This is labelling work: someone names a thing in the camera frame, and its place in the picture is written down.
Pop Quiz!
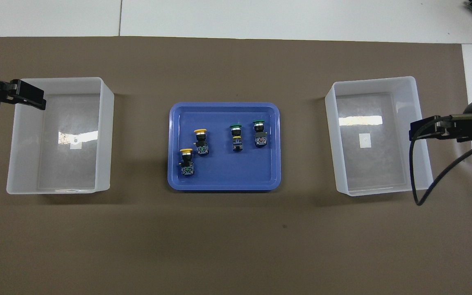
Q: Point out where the translucent white plastic box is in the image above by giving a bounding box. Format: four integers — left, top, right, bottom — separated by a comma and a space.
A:
325, 76, 434, 197
7, 77, 115, 195

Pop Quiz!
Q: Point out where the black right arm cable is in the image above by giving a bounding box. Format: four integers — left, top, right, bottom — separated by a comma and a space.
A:
411, 116, 472, 206

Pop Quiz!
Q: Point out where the brown table mat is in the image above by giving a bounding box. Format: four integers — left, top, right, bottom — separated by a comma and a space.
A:
0, 36, 472, 295

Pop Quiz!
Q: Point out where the yellow push button switch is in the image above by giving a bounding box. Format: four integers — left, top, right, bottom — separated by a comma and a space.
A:
179, 148, 196, 177
193, 128, 210, 157

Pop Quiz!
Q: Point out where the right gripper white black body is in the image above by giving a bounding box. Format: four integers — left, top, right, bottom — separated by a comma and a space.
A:
439, 95, 472, 145

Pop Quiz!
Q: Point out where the green push button switch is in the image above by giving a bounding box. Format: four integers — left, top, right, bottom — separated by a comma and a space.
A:
229, 123, 244, 152
252, 119, 268, 148

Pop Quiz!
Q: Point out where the blue plastic tray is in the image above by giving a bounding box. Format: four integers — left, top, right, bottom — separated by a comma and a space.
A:
167, 102, 281, 192

